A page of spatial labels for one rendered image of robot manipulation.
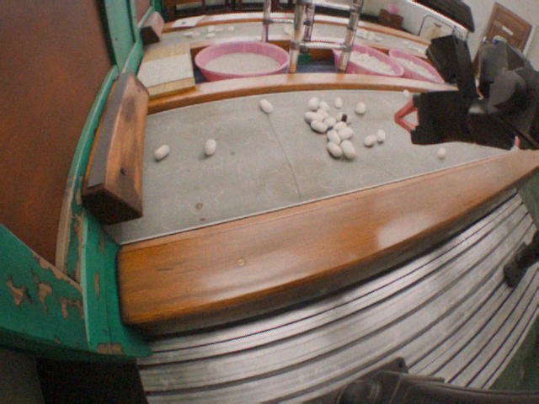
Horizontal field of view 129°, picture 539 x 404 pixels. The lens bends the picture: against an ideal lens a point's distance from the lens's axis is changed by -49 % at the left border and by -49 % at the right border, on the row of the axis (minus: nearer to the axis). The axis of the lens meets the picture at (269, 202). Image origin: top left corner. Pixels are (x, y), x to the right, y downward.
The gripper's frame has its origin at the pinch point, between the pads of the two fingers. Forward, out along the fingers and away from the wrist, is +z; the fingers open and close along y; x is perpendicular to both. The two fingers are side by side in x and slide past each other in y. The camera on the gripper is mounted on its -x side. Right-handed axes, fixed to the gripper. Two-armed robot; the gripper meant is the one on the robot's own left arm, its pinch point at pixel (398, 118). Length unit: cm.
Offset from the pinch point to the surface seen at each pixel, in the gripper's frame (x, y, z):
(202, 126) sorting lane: -2.4, 28.5, 20.8
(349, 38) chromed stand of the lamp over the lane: -21.8, -10.1, 22.9
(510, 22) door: -190, -468, 79
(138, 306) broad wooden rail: 16.4, 41.4, -5.1
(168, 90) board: -12.4, 34.8, 26.9
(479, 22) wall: -200, -474, 159
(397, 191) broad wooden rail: 11.9, 1.1, 0.1
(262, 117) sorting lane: -2.3, 16.5, 20.6
